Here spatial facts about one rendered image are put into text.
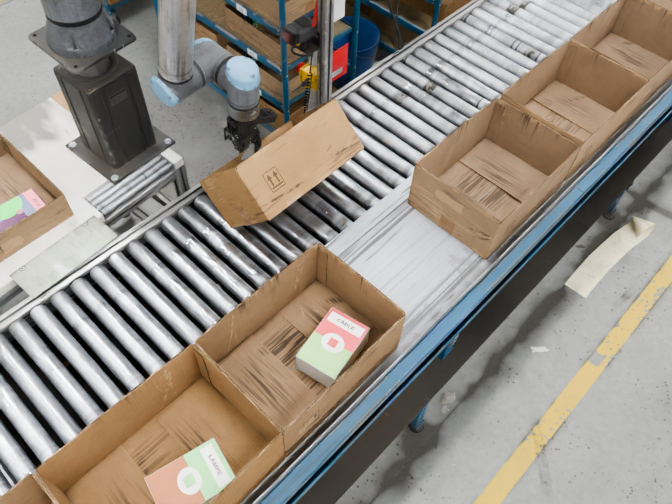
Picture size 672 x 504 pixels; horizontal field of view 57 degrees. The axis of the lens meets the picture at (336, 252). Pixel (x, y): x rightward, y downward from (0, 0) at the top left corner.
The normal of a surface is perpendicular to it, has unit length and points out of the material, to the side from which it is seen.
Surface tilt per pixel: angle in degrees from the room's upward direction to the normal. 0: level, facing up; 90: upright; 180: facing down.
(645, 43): 89
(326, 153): 44
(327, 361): 0
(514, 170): 1
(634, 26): 89
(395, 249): 0
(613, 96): 89
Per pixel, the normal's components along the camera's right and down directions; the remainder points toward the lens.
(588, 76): -0.69, 0.57
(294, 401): 0.00, -0.55
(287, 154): 0.51, -0.03
